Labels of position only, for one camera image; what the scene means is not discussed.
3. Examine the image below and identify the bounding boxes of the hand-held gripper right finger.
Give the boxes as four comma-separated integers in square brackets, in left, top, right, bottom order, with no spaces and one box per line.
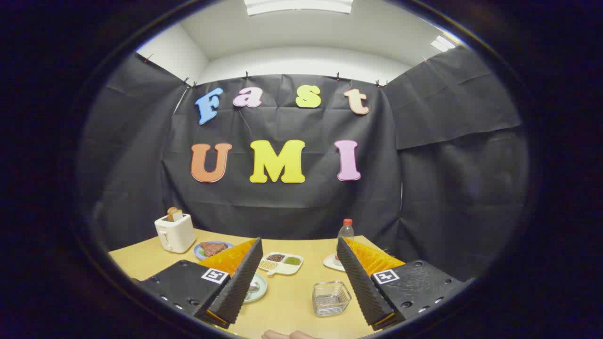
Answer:
[336,236,467,331]

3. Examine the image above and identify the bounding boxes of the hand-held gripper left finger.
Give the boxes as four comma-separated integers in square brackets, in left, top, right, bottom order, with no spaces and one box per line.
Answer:
[137,237,264,330]

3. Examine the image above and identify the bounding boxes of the pale green plate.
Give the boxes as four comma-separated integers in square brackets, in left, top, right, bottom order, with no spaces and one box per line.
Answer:
[244,272,268,304]

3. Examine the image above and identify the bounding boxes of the white square coaster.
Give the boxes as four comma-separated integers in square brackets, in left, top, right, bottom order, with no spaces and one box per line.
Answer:
[323,253,347,272]

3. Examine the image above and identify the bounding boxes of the blue plate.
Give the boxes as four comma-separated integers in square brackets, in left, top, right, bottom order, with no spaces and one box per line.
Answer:
[194,241,235,261]

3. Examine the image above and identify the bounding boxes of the brown steak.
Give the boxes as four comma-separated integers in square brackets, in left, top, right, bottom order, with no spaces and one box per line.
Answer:
[200,242,228,257]

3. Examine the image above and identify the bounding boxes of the white divided tray with beans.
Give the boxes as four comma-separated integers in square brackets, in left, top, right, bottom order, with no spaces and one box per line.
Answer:
[258,252,304,276]

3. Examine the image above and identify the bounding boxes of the clear red-capped water bottle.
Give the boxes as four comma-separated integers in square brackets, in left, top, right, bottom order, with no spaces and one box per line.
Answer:
[334,218,355,262]

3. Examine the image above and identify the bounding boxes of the white toaster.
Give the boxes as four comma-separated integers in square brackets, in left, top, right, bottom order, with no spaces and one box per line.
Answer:
[155,213,197,254]

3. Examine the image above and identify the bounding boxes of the black backdrop cloth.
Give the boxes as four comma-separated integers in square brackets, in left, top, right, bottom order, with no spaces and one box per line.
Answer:
[78,45,528,283]

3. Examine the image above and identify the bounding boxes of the small ceiling light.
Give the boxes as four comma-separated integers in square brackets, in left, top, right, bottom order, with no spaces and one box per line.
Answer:
[430,35,456,52]

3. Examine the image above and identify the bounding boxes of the long ceiling light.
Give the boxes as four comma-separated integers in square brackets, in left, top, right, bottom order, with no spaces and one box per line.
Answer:
[244,0,354,16]

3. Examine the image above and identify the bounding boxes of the metal wire basket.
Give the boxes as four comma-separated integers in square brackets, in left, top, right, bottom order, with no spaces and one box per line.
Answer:
[312,281,352,317]

